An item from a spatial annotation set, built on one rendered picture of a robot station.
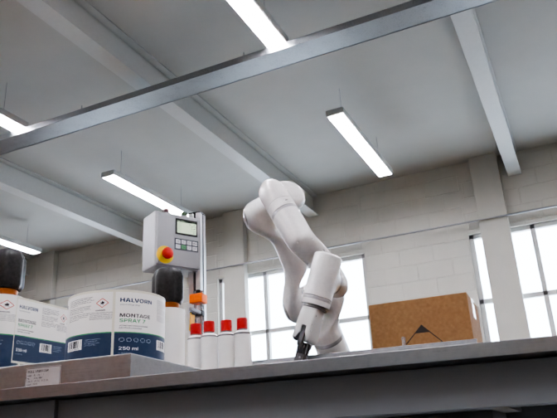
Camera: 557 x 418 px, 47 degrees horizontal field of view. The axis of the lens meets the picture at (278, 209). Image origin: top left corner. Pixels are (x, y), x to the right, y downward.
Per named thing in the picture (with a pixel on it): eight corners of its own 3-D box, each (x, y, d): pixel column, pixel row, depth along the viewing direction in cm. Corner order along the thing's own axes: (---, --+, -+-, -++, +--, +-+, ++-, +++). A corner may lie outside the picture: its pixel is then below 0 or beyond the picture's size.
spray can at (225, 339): (215, 391, 184) (214, 319, 191) (223, 391, 189) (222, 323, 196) (231, 389, 182) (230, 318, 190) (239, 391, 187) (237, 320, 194)
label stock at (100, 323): (70, 377, 139) (74, 311, 144) (163, 374, 142) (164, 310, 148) (56, 365, 120) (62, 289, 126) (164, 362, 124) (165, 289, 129)
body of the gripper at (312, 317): (308, 305, 190) (297, 342, 188) (297, 298, 181) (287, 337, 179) (331, 311, 187) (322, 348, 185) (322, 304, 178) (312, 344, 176)
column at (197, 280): (188, 414, 199) (188, 212, 223) (194, 415, 203) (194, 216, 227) (201, 413, 198) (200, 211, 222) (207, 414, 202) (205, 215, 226)
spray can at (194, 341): (183, 394, 188) (183, 323, 195) (196, 394, 192) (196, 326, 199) (196, 392, 185) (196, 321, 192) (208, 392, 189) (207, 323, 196)
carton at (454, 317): (376, 395, 190) (367, 304, 199) (396, 399, 211) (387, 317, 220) (481, 386, 179) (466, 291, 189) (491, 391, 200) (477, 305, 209)
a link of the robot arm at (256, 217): (334, 313, 232) (294, 333, 230) (324, 301, 244) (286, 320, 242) (284, 191, 217) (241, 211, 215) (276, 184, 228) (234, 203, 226)
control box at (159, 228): (141, 272, 212) (142, 218, 219) (186, 278, 222) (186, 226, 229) (155, 264, 205) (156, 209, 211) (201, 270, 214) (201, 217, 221)
